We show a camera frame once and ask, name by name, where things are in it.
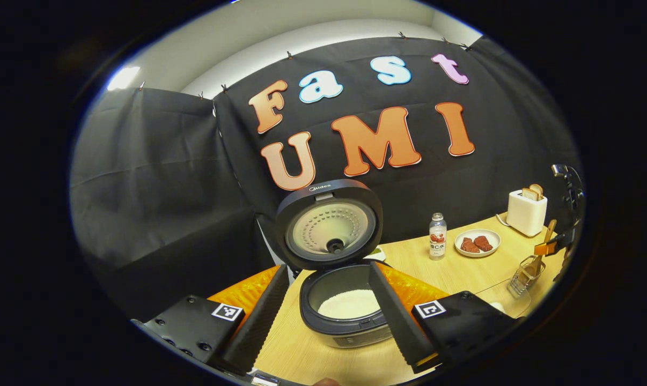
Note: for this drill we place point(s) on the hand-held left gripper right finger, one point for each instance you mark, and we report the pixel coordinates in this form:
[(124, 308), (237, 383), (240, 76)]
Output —
[(396, 321)]

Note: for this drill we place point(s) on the dark grey rice cooker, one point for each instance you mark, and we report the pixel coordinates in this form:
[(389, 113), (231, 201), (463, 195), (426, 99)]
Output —
[(329, 225)]

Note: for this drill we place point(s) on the white rice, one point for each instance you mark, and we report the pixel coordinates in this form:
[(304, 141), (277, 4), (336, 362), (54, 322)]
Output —
[(347, 305)]

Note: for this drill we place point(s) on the white toaster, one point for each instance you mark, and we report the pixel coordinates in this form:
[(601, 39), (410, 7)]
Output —
[(524, 217)]

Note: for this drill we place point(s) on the white round plate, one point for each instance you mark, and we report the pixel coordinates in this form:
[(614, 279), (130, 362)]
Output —
[(479, 254)]

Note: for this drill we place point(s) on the red meat piece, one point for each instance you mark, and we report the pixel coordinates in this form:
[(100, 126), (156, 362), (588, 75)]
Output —
[(469, 245), (484, 243)]

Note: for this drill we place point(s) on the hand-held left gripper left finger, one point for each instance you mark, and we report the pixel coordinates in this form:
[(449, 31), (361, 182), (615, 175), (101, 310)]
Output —
[(262, 321)]

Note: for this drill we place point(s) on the divided white grain dish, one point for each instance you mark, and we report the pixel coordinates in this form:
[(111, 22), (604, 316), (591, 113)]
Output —
[(377, 252)]

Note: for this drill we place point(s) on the clear drink bottle red label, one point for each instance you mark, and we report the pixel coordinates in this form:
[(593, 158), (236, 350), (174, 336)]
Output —
[(438, 238)]

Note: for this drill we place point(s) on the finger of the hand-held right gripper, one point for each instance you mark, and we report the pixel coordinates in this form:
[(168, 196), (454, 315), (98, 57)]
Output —
[(546, 249)]

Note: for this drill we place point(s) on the bread slice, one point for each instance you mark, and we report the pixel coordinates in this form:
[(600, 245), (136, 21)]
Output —
[(529, 194), (538, 188)]

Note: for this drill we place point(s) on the wooden spoon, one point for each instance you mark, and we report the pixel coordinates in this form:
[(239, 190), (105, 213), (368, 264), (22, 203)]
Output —
[(548, 233)]

